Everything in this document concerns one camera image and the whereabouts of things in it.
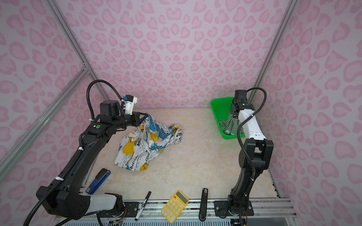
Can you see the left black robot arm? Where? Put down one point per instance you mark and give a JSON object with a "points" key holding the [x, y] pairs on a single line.
{"points": [[62, 197]]}

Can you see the colourful printed white shirt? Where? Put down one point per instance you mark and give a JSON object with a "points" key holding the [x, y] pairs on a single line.
{"points": [[145, 143]]}

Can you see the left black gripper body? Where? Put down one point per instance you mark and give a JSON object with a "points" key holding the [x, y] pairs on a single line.
{"points": [[126, 120]]}

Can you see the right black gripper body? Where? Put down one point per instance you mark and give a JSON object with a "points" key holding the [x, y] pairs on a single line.
{"points": [[232, 109]]}

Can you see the black marker pen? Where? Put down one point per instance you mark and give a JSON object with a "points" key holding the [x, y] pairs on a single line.
{"points": [[143, 206]]}

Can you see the blue stapler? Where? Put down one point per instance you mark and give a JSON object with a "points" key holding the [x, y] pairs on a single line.
{"points": [[100, 178]]}

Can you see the yellow calculator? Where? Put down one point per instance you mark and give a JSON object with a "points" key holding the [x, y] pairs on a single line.
{"points": [[174, 207]]}

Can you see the black stapler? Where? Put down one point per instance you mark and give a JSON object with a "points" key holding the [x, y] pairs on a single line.
{"points": [[203, 205]]}

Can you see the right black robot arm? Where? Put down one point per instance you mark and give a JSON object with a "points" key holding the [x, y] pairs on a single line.
{"points": [[254, 157]]}

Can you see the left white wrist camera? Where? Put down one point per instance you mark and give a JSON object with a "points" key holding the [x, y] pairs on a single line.
{"points": [[128, 103]]}

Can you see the green plastic basket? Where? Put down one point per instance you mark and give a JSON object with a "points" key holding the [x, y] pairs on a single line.
{"points": [[221, 108]]}

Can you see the green white striped garment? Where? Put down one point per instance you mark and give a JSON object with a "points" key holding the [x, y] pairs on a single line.
{"points": [[230, 125]]}

